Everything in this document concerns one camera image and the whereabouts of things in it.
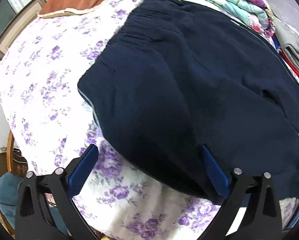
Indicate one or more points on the wooden framed cabinet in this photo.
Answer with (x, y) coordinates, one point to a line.
(18, 24)

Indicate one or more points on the wooden chair frame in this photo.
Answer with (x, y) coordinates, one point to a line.
(9, 152)

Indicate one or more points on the red blue folded cloth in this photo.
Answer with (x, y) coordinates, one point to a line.
(283, 55)

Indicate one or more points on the dark navy pants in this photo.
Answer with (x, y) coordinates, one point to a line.
(186, 94)

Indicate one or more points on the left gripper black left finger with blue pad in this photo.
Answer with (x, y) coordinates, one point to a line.
(33, 219)

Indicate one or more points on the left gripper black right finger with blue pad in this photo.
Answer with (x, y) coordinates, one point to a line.
(250, 209)

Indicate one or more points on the folded grey garment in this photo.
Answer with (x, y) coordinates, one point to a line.
(288, 38)

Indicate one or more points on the purple floral bed sheet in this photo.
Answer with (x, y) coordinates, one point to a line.
(52, 124)

